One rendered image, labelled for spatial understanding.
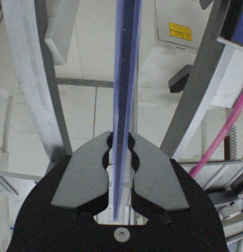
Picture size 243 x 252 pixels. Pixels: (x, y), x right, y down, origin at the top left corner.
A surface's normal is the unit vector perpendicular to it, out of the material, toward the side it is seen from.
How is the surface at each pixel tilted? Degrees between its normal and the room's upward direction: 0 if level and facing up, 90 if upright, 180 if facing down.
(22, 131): 90
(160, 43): 90
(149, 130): 90
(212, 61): 90
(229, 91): 43
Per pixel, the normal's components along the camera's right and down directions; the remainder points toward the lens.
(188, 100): -0.98, -0.06
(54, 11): 0.04, -0.14
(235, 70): 0.09, 0.63
